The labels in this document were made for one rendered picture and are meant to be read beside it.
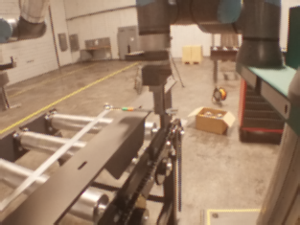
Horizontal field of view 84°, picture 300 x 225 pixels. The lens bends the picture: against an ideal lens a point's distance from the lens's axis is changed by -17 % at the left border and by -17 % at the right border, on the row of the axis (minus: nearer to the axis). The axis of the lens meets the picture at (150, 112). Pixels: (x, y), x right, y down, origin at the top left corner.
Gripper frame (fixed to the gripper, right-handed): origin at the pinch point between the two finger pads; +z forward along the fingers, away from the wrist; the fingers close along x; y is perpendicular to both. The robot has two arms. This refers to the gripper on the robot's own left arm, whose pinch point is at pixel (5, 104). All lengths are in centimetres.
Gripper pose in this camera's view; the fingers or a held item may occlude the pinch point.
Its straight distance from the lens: 93.9
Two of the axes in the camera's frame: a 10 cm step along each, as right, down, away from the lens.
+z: 0.8, 9.2, 3.9
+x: 3.0, 3.5, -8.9
